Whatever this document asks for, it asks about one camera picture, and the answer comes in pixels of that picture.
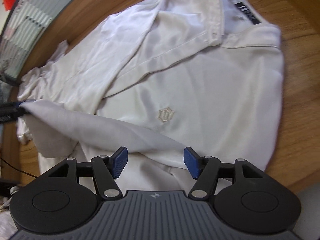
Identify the frosted glass desk partition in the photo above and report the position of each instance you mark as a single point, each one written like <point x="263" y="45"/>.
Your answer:
<point x="25" y="24"/>

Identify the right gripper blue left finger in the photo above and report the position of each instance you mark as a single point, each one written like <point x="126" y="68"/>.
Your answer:
<point x="105" y="172"/>

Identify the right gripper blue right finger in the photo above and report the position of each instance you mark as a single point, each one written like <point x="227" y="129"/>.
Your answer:
<point x="204" y="170"/>

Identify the cream satin shirt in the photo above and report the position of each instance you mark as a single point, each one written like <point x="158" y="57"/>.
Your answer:
<point x="155" y="78"/>

